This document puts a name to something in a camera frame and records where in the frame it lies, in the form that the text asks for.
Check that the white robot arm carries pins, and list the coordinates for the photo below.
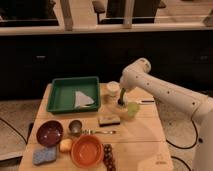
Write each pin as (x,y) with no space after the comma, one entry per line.
(197,105)

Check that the white paper cup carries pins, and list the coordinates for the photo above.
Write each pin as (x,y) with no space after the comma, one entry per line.
(113,89)

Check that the light green plastic cup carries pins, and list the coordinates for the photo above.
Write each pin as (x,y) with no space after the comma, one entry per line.
(132,109)

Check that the small metal cup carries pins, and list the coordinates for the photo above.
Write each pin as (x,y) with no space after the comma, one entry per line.
(75,127)

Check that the green plastic tray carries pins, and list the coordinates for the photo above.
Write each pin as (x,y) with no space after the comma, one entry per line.
(62,94)

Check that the white folded paper napkin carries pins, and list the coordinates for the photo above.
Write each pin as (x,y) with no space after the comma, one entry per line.
(82,99)

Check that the yellow black sponge block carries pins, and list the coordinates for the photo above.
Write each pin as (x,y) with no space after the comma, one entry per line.
(108,120)

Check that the black white marker pen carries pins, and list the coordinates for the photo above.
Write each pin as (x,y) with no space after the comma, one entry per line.
(147,101)

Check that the metal spoon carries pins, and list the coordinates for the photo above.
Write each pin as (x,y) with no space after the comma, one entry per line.
(88,131)

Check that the orange bowl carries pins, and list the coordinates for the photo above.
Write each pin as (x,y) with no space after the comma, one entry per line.
(87,152)

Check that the dark grape bunch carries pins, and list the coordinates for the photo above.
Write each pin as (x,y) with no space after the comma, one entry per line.
(108,159)

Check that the yellow lemon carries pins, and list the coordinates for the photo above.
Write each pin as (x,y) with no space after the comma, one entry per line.
(65,145)

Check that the dark purple bowl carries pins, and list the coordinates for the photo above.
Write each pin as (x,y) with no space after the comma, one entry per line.
(50,133)

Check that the blue sponge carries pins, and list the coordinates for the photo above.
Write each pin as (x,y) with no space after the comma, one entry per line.
(44,155)

